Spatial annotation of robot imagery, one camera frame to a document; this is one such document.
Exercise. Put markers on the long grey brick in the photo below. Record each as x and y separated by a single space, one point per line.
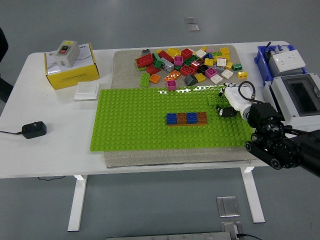
167 64

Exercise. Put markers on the white socket panel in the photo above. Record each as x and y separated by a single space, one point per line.
289 60

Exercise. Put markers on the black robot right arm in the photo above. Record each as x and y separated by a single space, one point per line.
265 112

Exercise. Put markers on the lime green studded baseplate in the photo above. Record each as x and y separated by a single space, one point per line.
130 120

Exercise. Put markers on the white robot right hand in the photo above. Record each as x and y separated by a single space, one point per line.
235 98

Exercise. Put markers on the black power adapter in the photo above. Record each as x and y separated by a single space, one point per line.
34 130

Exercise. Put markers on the pink flat brick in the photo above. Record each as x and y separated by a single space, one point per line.
210 50

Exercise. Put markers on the grey push-button switch box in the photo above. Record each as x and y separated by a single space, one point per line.
67 58

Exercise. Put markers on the white square brick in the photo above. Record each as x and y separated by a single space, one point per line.
216 79
200 53
227 74
221 62

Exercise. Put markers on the metal bracket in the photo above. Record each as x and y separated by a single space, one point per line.
230 228

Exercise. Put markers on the orange flat plate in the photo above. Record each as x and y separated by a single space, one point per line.
185 125

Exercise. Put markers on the brown square brick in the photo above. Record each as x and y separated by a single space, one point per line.
202 117
182 118

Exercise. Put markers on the metal bar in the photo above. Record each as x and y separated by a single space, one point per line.
170 236

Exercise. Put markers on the orange square brick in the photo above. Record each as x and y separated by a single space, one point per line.
155 78

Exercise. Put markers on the dark brown brick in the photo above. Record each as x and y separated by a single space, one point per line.
200 61

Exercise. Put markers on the white table leg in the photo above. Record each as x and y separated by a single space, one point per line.
77 200
252 200

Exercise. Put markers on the orange long brick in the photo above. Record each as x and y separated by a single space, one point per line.
173 75

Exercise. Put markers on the grey-brown mat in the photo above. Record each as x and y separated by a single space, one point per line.
125 67

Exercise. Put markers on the grey plastic enclosure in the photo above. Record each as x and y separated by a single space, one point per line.
275 68

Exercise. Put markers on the lime green long brick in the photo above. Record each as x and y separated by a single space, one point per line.
215 100

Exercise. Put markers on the grey enclosure with window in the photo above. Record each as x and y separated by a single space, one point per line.
282 85

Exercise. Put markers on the dark green long brick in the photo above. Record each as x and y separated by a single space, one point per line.
191 60

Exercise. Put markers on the pink square brick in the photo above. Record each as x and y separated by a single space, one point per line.
211 72
178 60
171 85

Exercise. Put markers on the green small brick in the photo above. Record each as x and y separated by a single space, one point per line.
178 67
237 66

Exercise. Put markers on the yellow square brick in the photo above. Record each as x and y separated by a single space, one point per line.
200 77
229 65
209 61

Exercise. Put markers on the person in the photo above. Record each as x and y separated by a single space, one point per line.
2 50

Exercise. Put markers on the large red brick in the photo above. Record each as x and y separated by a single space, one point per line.
144 60

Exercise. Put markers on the white wall switch plate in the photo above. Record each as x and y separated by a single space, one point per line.
86 91

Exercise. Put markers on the long red brick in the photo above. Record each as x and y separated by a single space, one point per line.
165 55

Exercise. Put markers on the small metal floor plate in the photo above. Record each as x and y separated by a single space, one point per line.
190 20
193 27

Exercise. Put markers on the dark grey small brick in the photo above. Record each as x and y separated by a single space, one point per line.
145 52

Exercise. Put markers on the yellow cardboard box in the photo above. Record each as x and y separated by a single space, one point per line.
72 80

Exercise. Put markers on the large metal floor plate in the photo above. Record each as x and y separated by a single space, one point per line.
228 206

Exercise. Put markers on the black brick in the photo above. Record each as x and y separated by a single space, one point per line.
203 68

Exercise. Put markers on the black rod in bin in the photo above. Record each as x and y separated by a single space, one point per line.
268 45

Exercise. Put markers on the blue square brick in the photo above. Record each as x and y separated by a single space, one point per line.
171 118
192 118

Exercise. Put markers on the blue plastic bin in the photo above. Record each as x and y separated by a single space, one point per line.
262 65

